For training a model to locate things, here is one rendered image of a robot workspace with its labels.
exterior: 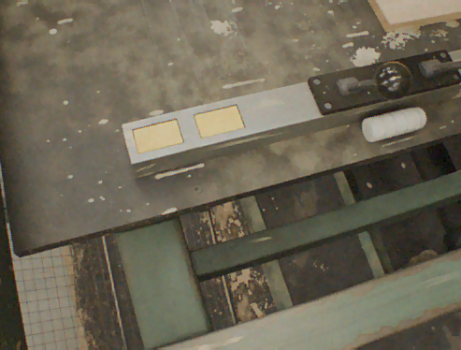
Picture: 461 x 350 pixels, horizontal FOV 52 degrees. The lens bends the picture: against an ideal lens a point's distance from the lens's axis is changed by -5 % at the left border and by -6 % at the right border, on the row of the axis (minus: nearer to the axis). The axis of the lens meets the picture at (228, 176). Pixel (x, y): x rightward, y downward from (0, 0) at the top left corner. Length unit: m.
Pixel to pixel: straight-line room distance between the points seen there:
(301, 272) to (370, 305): 2.17
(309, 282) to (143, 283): 2.12
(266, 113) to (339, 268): 1.98
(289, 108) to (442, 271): 0.25
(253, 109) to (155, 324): 0.26
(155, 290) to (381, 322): 0.24
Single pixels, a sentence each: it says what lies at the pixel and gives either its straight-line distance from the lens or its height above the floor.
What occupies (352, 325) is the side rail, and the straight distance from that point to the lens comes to 0.50.
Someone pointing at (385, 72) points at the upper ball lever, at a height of 1.56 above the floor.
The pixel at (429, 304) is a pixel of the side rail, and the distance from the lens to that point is 0.54.
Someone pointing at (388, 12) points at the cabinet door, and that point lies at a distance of 0.74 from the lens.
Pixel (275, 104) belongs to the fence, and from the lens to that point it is 0.57.
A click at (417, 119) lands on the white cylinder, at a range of 0.64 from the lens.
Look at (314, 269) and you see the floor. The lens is 2.61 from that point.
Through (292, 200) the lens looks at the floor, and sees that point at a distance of 2.68.
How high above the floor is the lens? 1.97
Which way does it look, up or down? 40 degrees down
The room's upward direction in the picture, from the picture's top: 90 degrees counter-clockwise
